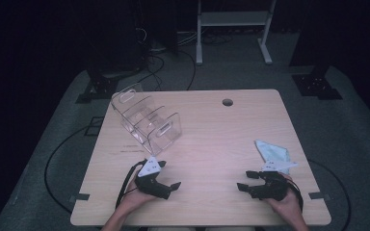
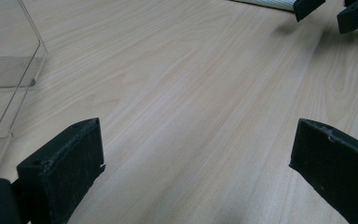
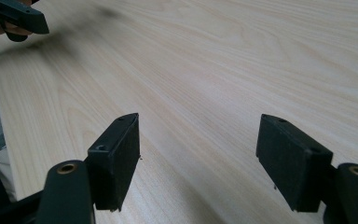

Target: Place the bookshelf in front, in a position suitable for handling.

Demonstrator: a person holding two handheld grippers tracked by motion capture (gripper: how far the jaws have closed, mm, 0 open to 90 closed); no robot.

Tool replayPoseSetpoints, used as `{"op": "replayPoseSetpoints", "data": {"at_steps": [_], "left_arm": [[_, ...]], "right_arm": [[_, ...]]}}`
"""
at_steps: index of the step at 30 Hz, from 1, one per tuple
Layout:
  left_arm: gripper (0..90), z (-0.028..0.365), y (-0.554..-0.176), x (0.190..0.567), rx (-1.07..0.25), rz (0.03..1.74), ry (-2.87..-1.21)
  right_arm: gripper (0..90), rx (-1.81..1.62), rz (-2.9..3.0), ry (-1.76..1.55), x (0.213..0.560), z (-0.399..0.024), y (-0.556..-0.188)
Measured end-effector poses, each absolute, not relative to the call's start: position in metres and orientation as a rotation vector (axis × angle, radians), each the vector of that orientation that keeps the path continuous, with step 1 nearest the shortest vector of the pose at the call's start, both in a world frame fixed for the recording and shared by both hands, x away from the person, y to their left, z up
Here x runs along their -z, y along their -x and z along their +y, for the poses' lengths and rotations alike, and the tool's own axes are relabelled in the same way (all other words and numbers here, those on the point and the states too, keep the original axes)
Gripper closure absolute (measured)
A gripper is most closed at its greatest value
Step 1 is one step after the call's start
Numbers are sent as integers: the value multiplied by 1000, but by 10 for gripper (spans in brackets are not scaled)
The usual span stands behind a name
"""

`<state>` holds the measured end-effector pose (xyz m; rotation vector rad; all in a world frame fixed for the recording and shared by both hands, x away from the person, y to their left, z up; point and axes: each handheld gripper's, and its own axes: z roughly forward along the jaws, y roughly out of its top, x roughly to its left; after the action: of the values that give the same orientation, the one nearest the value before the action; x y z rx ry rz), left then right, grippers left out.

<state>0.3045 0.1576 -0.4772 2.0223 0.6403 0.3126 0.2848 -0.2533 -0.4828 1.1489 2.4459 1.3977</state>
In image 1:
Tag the light blue cleaning cloth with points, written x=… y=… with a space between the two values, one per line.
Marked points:
x=271 y=152

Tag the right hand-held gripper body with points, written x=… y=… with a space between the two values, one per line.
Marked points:
x=271 y=189

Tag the white metal stand frame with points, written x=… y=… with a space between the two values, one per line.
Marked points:
x=231 y=18

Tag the person's right hand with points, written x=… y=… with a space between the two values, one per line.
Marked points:
x=285 y=208

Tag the clear acrylic organizer box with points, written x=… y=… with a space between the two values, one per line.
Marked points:
x=147 y=128

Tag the grey tape piece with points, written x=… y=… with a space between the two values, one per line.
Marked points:
x=79 y=197
x=318 y=195

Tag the black stand base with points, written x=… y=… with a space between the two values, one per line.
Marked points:
x=101 y=86
x=316 y=86

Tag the person's left hand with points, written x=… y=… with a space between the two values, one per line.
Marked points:
x=135 y=199

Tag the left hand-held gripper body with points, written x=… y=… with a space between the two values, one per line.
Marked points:
x=147 y=186

